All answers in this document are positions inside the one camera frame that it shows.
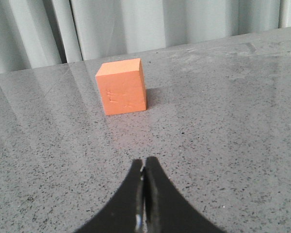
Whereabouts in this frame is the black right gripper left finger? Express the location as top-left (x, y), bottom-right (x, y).
top-left (76, 159), bottom-right (144, 233)

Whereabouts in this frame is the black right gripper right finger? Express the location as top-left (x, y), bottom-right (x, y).
top-left (144, 157), bottom-right (223, 233)

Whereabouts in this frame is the orange foam cube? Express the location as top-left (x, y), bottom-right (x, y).
top-left (96, 58), bottom-right (147, 116)

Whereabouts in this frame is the grey-green pleated curtain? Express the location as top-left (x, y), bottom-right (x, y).
top-left (0, 0), bottom-right (291, 73)

